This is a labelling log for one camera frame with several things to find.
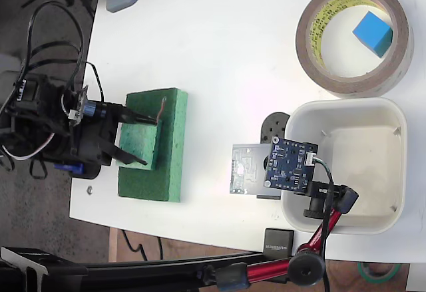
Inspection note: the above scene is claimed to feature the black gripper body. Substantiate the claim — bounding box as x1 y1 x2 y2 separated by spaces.
71 102 122 169

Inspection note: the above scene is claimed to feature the blue cube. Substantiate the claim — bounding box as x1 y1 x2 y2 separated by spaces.
351 11 395 59

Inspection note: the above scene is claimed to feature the black six-joint robot arm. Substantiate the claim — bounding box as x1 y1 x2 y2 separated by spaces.
0 72 88 175

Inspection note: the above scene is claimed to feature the large brown tape roll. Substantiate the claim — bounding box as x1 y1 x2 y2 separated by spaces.
295 0 415 100

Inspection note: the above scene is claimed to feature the green plastic ring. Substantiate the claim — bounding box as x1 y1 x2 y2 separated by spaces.
357 261 401 285

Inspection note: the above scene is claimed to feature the small light green sponge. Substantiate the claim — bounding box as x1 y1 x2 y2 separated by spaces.
114 120 163 171

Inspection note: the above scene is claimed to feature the blue base clamp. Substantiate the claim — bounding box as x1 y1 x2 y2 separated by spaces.
54 162 85 177

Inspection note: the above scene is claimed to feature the large dark green sponge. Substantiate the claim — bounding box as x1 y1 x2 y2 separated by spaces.
117 87 190 204

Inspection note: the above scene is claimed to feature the wooden board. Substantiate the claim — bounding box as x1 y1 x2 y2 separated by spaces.
108 227 409 292

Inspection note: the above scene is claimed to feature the silver grey circuit board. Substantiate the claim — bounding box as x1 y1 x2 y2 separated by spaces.
228 143 272 197

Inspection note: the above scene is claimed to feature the black clamp block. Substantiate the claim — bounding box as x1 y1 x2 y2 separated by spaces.
264 227 296 257

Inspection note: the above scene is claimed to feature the white plastic tub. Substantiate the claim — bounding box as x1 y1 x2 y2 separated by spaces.
280 97 409 235

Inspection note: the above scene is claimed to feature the thin copper wire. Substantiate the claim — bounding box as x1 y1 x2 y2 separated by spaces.
154 96 168 124

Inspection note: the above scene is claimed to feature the wrist camera with lens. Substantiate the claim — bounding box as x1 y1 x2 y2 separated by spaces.
67 84 110 127

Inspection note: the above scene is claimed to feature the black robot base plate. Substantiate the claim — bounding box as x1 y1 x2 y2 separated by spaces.
71 161 103 180

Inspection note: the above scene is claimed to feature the white arm wire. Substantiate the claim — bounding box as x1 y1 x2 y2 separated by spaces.
0 131 56 161

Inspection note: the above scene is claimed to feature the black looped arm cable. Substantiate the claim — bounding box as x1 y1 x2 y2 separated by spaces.
25 1 106 104

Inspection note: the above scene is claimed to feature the black metal rail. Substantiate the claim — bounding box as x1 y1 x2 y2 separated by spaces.
0 245 267 292

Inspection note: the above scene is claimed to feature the black round disc mount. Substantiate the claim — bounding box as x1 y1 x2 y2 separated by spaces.
259 111 292 147

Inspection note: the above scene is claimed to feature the blue camera circuit board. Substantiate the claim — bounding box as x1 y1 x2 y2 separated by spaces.
264 135 320 194

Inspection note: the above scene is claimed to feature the dark camera board cable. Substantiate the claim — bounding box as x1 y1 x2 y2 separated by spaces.
312 157 335 292

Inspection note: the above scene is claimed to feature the red articulated camera stand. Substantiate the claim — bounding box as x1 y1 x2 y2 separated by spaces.
214 180 360 289

